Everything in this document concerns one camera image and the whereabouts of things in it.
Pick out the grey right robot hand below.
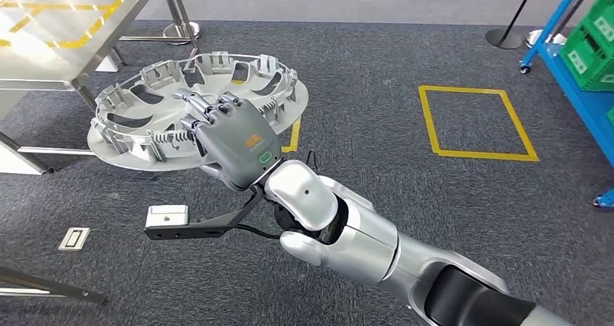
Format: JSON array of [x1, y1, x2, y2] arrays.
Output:
[[172, 88, 284, 192]]

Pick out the silver plastic wheel hubcap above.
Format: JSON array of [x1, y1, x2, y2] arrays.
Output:
[[87, 51, 311, 172]]

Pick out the blue metal shelf rack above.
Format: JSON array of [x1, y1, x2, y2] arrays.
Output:
[[519, 0, 614, 209]]

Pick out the chrome stanchion base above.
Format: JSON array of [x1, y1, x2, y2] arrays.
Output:
[[163, 21, 203, 41]]

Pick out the floor power socket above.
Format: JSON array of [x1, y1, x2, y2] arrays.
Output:
[[58, 227, 91, 252]]

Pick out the black stanchion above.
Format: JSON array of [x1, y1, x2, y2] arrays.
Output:
[[485, 0, 543, 50]]

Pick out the stanchion with chrome base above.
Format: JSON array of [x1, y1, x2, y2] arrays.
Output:
[[525, 0, 602, 49]]

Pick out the green plastic crate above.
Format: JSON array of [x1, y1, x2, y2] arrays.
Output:
[[582, 0, 614, 41], [558, 21, 614, 93]]

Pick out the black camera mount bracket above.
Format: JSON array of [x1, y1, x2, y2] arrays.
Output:
[[184, 185, 266, 241]]

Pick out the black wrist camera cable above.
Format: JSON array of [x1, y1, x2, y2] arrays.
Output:
[[235, 222, 284, 241]]

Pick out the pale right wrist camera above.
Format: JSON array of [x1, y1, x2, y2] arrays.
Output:
[[144, 204, 190, 241]]

